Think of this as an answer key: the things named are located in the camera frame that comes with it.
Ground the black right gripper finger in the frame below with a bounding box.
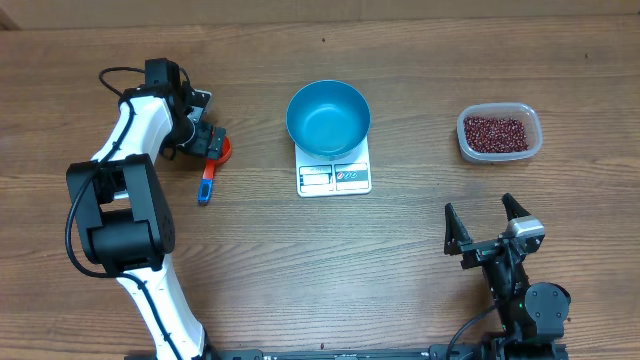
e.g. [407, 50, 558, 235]
[444, 203, 472, 255]
[501, 193, 531, 221]

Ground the red scoop blue handle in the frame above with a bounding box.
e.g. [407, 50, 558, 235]
[197, 136, 232, 206]

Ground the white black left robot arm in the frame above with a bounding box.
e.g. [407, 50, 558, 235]
[65, 58, 232, 359]

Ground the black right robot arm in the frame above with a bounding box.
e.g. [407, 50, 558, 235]
[443, 193, 571, 360]

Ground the blue bowl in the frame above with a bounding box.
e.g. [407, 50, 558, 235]
[285, 80, 372, 160]

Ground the white kitchen scale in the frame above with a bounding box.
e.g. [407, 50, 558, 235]
[295, 138, 373, 198]

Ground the red beans pile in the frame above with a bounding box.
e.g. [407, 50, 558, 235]
[463, 116, 529, 153]

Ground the clear plastic container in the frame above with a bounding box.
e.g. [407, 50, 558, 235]
[456, 102, 544, 164]

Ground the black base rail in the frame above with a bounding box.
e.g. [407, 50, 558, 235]
[201, 344, 569, 360]

